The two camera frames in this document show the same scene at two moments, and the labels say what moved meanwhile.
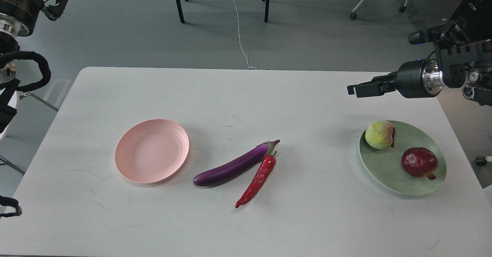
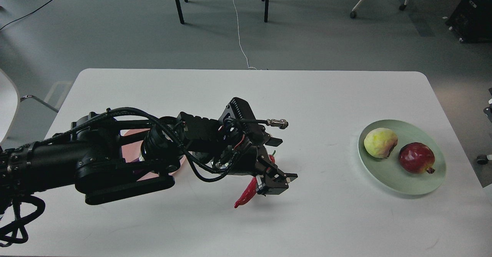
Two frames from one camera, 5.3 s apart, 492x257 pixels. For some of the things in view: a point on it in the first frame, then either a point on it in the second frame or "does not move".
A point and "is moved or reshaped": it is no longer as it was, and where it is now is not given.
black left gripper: [24, 7] → [246, 158]
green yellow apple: [380, 134] is moved or reshaped
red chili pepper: [261, 177] does not move
